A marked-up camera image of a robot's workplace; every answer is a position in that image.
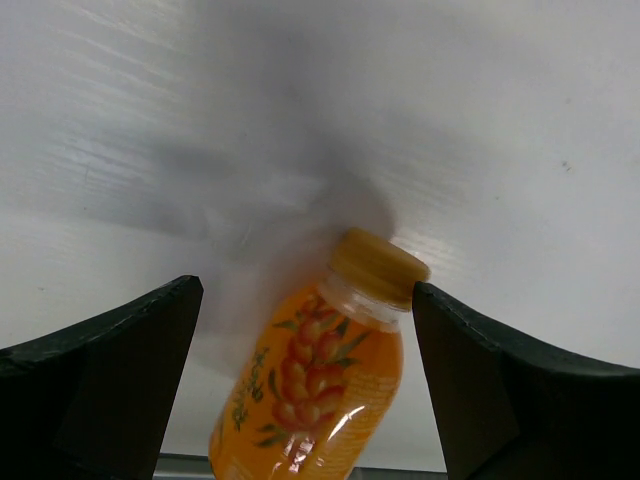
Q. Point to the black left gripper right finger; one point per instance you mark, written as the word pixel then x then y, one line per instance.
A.
pixel 510 406

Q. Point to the orange juice bottle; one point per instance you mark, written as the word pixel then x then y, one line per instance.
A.
pixel 324 371

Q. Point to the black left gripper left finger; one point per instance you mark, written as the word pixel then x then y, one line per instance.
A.
pixel 93 400

